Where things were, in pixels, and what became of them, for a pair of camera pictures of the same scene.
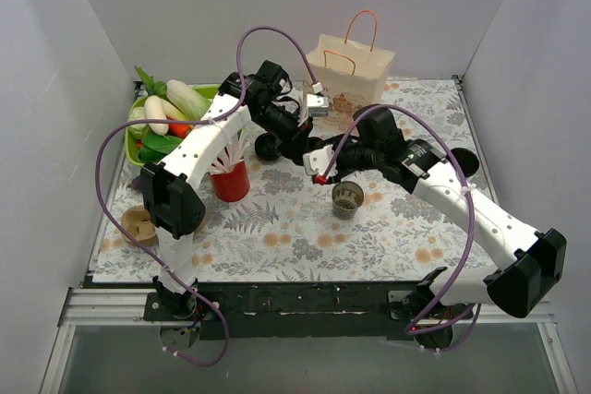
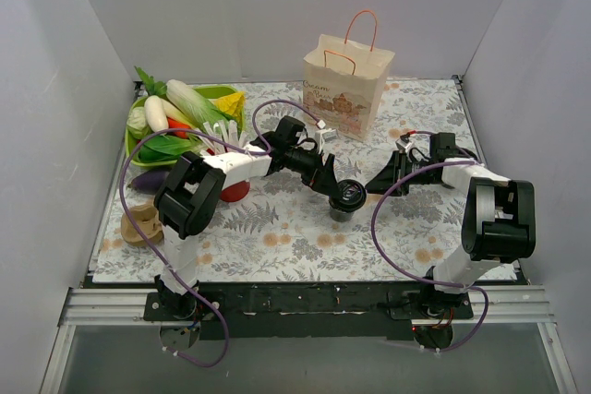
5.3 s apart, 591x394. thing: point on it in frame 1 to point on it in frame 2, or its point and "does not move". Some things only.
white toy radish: x=154 y=110 does not move
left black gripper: x=295 y=149 to x=324 y=172
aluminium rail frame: x=97 y=307 does not move
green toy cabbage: x=138 y=131 does not move
